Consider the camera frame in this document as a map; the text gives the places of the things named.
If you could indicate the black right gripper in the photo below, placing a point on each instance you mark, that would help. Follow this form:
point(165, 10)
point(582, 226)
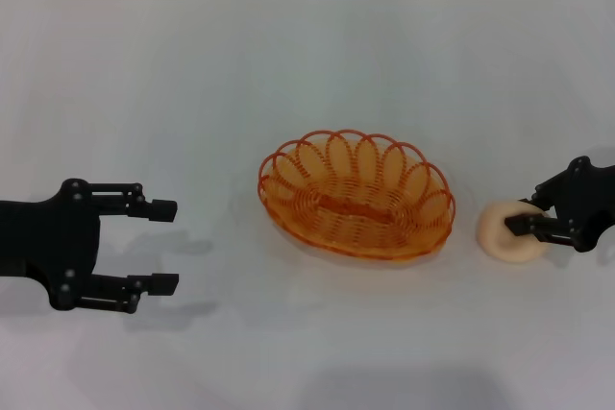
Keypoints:
point(588, 199)

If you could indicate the orange woven plastic basket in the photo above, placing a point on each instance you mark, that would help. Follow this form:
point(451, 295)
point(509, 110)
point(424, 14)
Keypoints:
point(355, 203)

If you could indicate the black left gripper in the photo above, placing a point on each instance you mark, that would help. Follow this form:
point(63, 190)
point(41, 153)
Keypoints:
point(48, 232)

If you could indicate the pale round bread bun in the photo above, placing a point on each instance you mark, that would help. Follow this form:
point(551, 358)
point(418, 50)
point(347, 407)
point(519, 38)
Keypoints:
point(492, 237)

